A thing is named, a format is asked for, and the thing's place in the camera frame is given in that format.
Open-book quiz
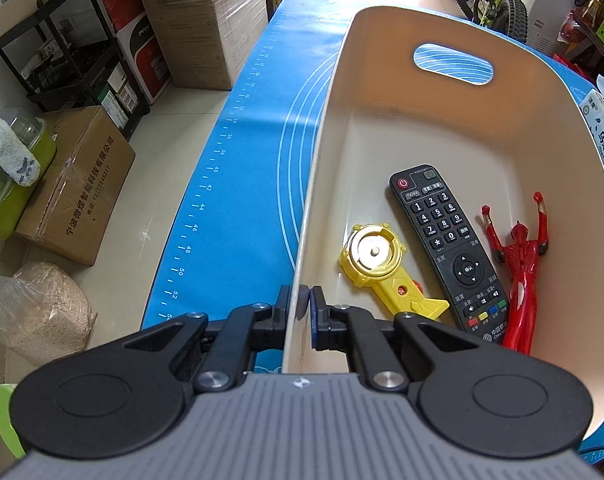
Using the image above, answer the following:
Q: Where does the black remote control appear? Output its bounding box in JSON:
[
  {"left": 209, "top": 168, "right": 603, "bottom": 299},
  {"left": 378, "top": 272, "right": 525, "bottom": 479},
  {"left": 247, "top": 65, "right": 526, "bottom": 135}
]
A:
[{"left": 390, "top": 165, "right": 508, "bottom": 344}]

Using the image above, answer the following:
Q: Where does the red ultraman figure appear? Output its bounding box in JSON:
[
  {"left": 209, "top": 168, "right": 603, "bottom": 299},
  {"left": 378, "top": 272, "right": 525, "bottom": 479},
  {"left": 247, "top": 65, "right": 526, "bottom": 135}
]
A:
[{"left": 482, "top": 192, "right": 549, "bottom": 356}]

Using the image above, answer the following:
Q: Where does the yellow toy launcher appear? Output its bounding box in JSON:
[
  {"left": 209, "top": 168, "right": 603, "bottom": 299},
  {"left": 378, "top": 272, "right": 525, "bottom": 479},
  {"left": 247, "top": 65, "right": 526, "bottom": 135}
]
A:
[{"left": 339, "top": 223, "right": 449, "bottom": 320}]

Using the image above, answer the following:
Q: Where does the beige plastic storage bin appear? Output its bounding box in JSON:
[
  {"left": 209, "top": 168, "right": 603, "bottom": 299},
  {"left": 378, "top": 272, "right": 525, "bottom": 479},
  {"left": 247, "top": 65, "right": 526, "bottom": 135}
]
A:
[{"left": 294, "top": 6, "right": 604, "bottom": 427}]

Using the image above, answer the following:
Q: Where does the clear bag of grain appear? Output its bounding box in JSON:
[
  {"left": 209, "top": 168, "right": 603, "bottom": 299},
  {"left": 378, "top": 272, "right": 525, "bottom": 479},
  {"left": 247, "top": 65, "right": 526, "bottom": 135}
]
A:
[{"left": 0, "top": 262, "right": 97, "bottom": 366}]

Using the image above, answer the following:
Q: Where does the blue silicone table mat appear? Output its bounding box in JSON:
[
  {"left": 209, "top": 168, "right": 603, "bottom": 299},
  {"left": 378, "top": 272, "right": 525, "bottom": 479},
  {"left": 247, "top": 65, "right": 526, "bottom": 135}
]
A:
[{"left": 144, "top": 0, "right": 604, "bottom": 445}]

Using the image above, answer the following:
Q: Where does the small brown cardboard box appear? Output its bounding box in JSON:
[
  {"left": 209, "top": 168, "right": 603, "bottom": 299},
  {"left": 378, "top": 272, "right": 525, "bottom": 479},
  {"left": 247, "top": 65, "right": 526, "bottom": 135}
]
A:
[{"left": 16, "top": 106, "right": 135, "bottom": 266}]

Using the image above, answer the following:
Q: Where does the green container with clear lid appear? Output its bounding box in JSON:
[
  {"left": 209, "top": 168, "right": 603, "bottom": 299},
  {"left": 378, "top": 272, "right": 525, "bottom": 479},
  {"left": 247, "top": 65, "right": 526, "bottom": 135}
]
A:
[{"left": 0, "top": 106, "right": 57, "bottom": 240}]

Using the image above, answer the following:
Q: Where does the rolled white towel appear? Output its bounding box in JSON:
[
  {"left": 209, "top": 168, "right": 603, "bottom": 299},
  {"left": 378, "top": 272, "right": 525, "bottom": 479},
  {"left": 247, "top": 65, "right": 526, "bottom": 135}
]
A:
[{"left": 0, "top": 117, "right": 40, "bottom": 188}]

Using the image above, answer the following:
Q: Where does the black metal shelf rack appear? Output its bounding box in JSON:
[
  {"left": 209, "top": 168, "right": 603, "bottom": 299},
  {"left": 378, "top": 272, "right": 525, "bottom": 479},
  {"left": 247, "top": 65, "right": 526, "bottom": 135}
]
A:
[{"left": 0, "top": 0, "right": 150, "bottom": 139}]

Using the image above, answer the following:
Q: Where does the large taped cardboard box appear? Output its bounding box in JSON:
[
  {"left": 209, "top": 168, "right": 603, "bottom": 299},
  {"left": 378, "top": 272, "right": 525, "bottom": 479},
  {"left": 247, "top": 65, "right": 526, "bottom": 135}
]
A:
[{"left": 142, "top": 0, "right": 267, "bottom": 90}]

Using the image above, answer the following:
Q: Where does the red and white appliance box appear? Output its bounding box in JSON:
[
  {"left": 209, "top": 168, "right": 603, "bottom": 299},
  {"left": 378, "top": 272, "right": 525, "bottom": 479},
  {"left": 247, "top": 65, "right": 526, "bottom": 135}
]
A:
[{"left": 102, "top": 0, "right": 171, "bottom": 104}]

